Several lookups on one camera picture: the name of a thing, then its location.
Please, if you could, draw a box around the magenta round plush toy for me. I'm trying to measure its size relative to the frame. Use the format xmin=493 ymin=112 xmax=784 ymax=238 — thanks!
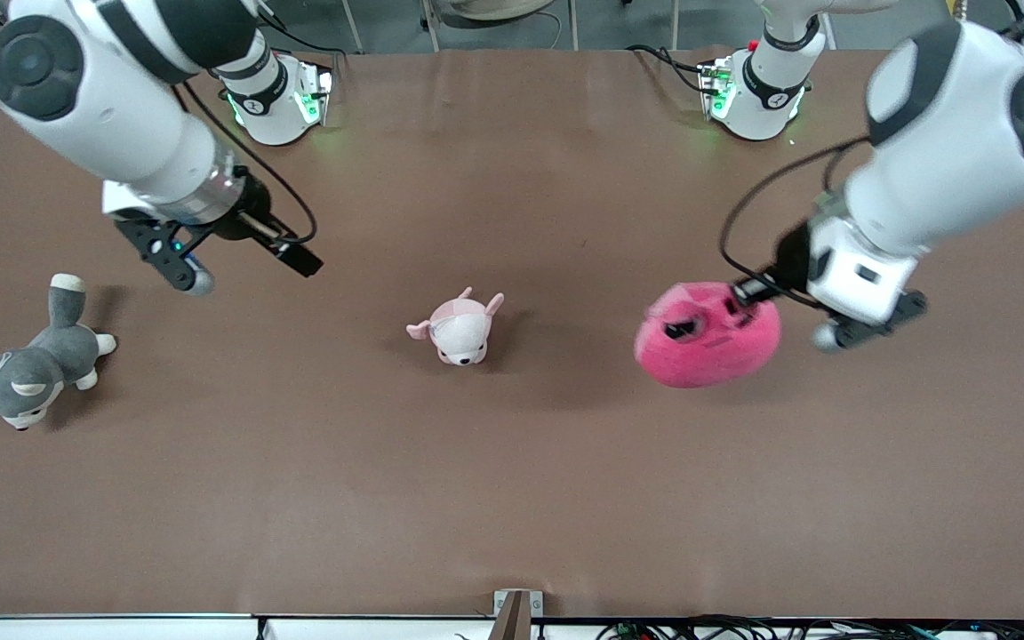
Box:
xmin=635 ymin=282 xmax=782 ymax=389

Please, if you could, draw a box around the pale pink plush animal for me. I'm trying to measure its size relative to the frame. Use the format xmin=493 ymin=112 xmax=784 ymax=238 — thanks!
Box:
xmin=405 ymin=286 xmax=506 ymax=367

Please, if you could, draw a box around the grey white husky plush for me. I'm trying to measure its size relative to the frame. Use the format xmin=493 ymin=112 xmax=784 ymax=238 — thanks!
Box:
xmin=0 ymin=273 xmax=118 ymax=432

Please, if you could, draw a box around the brown table cover sheet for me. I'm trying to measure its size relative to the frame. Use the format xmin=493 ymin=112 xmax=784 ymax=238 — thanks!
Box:
xmin=0 ymin=49 xmax=1024 ymax=620

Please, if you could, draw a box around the beige round seat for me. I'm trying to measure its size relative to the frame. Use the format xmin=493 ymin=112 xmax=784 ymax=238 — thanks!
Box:
xmin=435 ymin=0 xmax=559 ymax=23

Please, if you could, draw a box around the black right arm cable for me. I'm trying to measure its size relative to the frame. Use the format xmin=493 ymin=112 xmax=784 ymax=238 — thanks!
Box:
xmin=170 ymin=78 xmax=317 ymax=248

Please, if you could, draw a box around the black base power cable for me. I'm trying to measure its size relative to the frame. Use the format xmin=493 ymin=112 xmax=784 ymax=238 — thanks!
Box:
xmin=626 ymin=43 xmax=710 ymax=97
xmin=256 ymin=9 xmax=348 ymax=72

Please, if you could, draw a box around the black cable bundle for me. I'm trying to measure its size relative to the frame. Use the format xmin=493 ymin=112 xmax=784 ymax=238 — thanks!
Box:
xmin=596 ymin=613 xmax=1024 ymax=640

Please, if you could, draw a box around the metal table edge bracket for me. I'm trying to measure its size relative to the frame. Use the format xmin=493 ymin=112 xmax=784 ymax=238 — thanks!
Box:
xmin=492 ymin=588 xmax=544 ymax=640

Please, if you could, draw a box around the white table edge rail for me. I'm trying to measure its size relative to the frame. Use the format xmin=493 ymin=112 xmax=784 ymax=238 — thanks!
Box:
xmin=0 ymin=612 xmax=1024 ymax=640

